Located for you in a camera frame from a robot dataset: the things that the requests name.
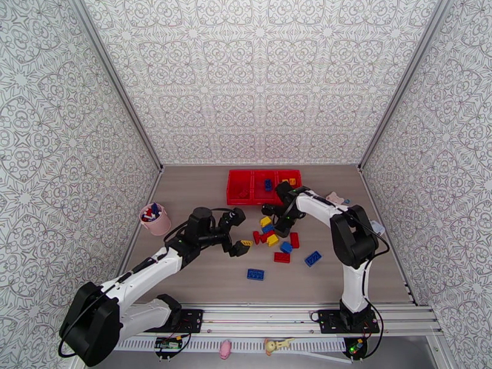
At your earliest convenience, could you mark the pink bucket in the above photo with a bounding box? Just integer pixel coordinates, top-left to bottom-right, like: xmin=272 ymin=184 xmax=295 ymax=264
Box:
xmin=139 ymin=202 xmax=172 ymax=237

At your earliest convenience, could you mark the red three-compartment tray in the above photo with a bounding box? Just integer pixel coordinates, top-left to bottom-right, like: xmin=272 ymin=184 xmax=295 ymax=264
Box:
xmin=226 ymin=170 xmax=302 ymax=206

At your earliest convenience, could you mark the yellow animal toy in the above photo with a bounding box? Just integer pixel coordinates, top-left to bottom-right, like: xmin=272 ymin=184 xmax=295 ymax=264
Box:
xmin=263 ymin=338 xmax=296 ymax=357

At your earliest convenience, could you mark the white flat strip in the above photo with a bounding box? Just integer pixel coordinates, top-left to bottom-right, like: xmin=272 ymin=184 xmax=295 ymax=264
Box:
xmin=296 ymin=350 xmax=354 ymax=363

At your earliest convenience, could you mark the circuit board with green light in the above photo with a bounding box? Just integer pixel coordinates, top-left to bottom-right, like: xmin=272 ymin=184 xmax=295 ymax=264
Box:
xmin=344 ymin=337 xmax=370 ymax=360

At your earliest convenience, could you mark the aluminium table side rail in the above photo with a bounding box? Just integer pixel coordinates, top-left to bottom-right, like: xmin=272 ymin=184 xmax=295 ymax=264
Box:
xmin=115 ymin=167 xmax=165 ymax=288
xmin=359 ymin=167 xmax=419 ymax=306

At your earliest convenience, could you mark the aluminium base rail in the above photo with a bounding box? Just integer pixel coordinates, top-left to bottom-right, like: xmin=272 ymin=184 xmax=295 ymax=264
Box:
xmin=115 ymin=302 xmax=443 ymax=337

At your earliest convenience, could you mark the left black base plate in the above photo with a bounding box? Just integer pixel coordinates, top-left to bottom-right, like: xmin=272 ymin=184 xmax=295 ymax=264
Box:
xmin=155 ymin=308 xmax=205 ymax=334

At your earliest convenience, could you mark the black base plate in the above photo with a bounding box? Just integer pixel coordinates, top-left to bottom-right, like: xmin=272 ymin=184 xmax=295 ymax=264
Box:
xmin=319 ymin=308 xmax=381 ymax=335
xmin=155 ymin=308 xmax=205 ymax=334

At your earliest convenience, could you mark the white slotted cable duct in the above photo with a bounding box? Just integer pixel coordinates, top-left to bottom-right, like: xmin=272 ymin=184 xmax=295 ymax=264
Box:
xmin=115 ymin=338 xmax=347 ymax=352

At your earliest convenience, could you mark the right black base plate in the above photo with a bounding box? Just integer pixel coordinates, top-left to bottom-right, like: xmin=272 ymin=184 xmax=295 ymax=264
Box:
xmin=319 ymin=308 xmax=381 ymax=335

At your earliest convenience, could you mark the aluminium frame post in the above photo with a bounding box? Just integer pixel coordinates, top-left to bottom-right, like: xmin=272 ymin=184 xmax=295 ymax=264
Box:
xmin=67 ymin=0 xmax=164 ymax=171
xmin=357 ymin=0 xmax=448 ymax=171

